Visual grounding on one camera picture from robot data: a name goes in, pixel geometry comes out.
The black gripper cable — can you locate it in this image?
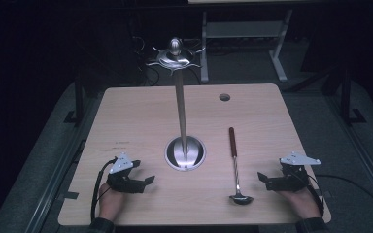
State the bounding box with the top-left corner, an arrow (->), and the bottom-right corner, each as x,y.
306,173 -> 373,217
89,156 -> 119,223

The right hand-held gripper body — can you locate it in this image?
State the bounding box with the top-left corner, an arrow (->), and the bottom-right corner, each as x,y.
265,151 -> 322,192

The metal ladle with wooden handle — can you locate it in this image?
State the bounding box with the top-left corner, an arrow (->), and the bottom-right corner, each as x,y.
227,126 -> 254,206

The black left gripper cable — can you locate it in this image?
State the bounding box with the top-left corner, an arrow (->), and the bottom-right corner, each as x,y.
89,156 -> 119,223

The person's right hand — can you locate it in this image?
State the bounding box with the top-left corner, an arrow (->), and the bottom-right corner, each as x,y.
276,187 -> 322,220

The bundle of dark cables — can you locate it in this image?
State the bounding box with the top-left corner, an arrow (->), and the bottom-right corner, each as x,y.
130,34 -> 160,86

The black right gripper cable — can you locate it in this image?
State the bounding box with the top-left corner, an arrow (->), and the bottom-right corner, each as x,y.
306,173 -> 373,217

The white table frame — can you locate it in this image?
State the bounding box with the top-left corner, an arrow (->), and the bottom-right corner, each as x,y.
199,9 -> 294,84

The black metal stand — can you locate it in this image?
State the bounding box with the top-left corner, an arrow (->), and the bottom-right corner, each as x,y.
339,66 -> 367,126
63,80 -> 85,126

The metal utensil rack stand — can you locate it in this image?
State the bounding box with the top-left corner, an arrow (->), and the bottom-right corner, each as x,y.
145,37 -> 207,172

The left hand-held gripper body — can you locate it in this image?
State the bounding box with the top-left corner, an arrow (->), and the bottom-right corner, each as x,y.
106,152 -> 146,194

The person's left hand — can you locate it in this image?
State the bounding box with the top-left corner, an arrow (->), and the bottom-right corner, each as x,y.
98,183 -> 126,222

